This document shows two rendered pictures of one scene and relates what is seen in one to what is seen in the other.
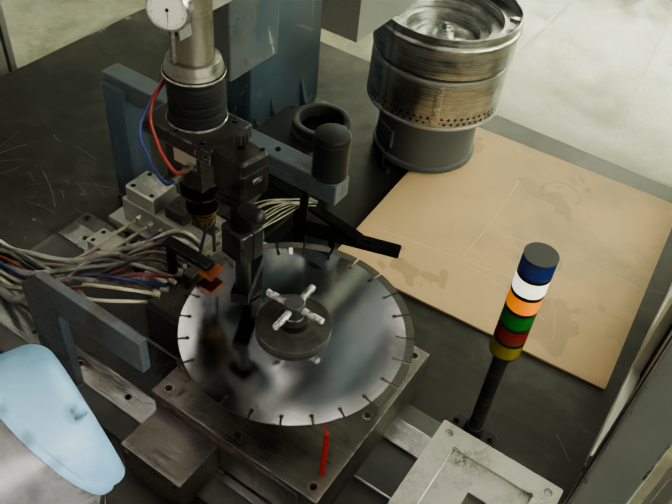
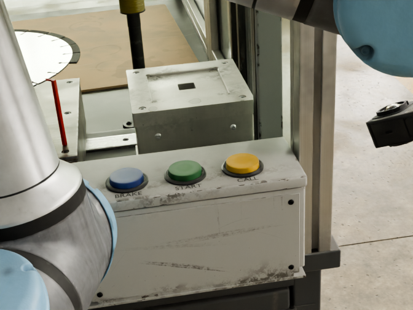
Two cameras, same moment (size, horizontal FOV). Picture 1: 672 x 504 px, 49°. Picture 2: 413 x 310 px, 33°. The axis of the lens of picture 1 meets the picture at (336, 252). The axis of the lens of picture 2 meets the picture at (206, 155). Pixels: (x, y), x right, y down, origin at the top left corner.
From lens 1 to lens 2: 70 cm
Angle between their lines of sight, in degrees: 33
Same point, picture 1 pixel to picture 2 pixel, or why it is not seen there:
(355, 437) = (70, 123)
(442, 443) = (136, 77)
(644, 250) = (164, 23)
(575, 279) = not seen: hidden behind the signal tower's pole
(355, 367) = (38, 58)
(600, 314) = (168, 52)
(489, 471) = (180, 73)
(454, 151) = not seen: outside the picture
